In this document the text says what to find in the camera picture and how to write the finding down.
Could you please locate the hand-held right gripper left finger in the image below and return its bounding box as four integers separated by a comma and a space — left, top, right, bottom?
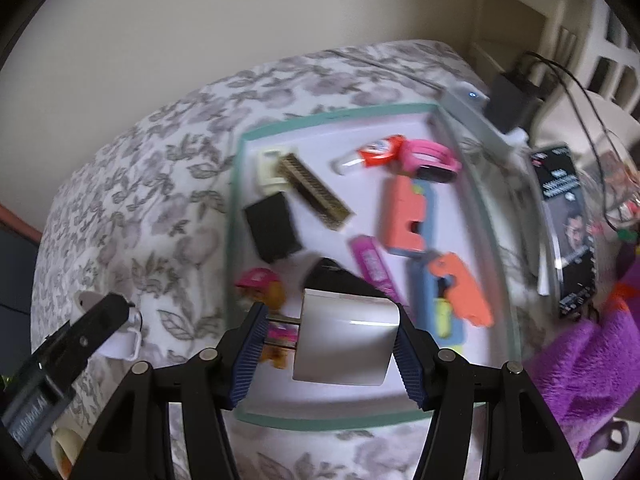
67, 302, 271, 480

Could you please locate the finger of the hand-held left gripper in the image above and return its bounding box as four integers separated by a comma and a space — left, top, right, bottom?
42, 292, 133, 386

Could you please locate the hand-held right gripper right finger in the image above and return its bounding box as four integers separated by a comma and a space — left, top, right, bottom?
392, 305, 583, 480

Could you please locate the white strap loop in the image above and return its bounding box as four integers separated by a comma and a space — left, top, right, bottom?
74, 290, 146, 361

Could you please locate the white charger plug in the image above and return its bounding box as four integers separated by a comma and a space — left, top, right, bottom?
264, 287, 403, 386

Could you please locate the brown dog toy pink helmet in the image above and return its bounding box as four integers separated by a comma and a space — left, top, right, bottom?
235, 267, 301, 370

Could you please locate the orange toy gun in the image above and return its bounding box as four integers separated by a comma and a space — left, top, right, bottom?
407, 250, 495, 348

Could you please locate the purple tube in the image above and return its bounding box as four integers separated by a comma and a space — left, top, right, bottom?
349, 235, 406, 306

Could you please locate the black charger plug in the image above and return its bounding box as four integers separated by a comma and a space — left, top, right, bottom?
243, 192, 303, 264

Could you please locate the coral and green toy block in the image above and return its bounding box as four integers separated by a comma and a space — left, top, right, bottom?
381, 176, 441, 258

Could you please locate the gold patterned bar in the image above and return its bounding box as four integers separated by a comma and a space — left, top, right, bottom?
277, 152, 355, 231

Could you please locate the cream cube frame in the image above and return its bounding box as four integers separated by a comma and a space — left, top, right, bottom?
256, 147, 296, 196

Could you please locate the pink wristwatch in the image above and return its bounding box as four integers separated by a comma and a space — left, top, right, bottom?
395, 139, 462, 183

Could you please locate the red glue bottle white cap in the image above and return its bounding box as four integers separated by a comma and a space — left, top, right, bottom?
332, 135, 408, 176

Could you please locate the teal tray white inside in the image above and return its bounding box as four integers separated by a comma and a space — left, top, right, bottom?
222, 102, 526, 431

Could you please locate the cream tape roll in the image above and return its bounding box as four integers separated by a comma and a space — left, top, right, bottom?
50, 427, 83, 478

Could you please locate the dark cabinet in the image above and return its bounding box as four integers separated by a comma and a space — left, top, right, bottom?
0, 202, 43, 311

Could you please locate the purple fuzzy cloth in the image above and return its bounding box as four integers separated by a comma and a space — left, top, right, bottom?
522, 240, 640, 461

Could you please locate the floral grey white blanket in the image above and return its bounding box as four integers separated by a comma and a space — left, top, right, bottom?
30, 40, 541, 480

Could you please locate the black printed box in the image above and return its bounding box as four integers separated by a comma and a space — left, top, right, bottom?
530, 144, 601, 318

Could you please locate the white device blue light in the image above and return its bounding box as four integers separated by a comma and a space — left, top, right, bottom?
442, 80, 531, 153

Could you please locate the clear plastic bag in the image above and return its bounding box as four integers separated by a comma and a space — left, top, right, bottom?
585, 145, 640, 241

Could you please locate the black power adapter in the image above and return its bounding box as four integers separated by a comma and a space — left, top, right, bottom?
485, 55, 546, 133

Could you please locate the white shelf unit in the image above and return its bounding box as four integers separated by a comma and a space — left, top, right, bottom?
470, 0, 640, 126

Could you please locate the black cable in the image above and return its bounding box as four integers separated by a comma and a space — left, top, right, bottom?
522, 50, 640, 231

